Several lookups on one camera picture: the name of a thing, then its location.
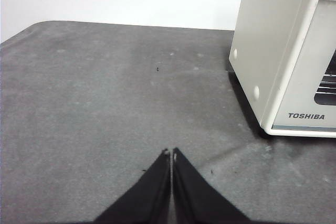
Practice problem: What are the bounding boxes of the metal wire oven rack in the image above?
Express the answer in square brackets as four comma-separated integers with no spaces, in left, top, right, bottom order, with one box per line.
[314,66,336,96]

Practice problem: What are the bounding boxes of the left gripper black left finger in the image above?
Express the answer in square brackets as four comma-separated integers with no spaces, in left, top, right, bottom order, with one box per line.
[93,148,172,224]

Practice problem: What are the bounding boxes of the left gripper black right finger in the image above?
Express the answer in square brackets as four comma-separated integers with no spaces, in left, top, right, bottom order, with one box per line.
[172,147,252,224]

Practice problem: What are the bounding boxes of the cream Toshiba toaster oven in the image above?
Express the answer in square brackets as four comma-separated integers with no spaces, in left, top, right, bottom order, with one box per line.
[228,0,336,138]

